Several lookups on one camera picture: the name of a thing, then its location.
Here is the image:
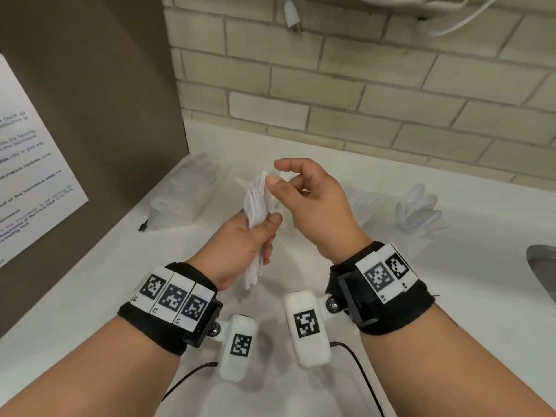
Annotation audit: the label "person's right hand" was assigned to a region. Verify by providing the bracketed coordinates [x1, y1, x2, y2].
[265, 157, 375, 265]

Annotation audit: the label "person's left hand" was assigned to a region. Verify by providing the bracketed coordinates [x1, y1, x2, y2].
[185, 210, 284, 292]

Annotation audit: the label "bunch of white plastic forks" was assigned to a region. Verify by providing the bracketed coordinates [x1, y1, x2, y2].
[338, 180, 379, 222]

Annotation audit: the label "bundle of white plastic cutlery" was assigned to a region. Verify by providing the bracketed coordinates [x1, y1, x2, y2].
[243, 170, 283, 291]

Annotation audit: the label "bunch of white plastic spoons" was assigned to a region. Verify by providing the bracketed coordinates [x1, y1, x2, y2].
[395, 183, 444, 239]

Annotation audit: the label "person's right forearm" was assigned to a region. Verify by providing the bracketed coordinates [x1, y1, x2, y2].
[358, 306, 556, 417]

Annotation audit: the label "person's left forearm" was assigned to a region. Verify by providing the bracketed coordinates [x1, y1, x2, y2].
[0, 314, 185, 417]

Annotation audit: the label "sleeve of stacked clear cups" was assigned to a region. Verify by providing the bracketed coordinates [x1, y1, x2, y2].
[147, 152, 222, 222]

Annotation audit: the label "white paper notice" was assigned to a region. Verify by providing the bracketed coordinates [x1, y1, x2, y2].
[0, 54, 90, 270]

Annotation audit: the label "stainless steel sink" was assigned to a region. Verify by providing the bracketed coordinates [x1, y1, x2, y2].
[525, 244, 556, 307]

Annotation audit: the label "black left wrist strap with markers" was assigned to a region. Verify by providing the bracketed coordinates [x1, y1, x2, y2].
[117, 262, 225, 357]

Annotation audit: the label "black wrist strap with markers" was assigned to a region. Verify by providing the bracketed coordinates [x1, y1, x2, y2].
[325, 240, 435, 336]
[117, 262, 225, 357]

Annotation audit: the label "black left camera cable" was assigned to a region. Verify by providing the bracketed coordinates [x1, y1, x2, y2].
[160, 361, 220, 403]

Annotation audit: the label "black camera cable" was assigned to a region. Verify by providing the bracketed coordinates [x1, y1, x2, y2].
[330, 341, 385, 417]
[160, 361, 220, 403]

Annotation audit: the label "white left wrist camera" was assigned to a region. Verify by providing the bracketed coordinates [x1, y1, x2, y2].
[218, 313, 259, 383]

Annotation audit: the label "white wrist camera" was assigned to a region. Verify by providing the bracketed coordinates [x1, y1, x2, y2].
[218, 313, 259, 383]
[282, 290, 332, 369]

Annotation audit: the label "black right wrist strap with markers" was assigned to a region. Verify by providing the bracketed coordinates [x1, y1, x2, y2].
[325, 240, 435, 336]

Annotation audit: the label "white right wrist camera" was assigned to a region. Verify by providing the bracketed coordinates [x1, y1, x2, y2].
[282, 290, 332, 369]

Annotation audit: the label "black right camera cable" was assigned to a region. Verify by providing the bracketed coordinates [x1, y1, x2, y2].
[330, 341, 385, 417]

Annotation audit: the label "white appliance cord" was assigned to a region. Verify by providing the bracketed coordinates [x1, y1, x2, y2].
[427, 0, 504, 38]

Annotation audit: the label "white wall appliance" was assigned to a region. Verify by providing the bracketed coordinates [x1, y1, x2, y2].
[303, 0, 474, 20]

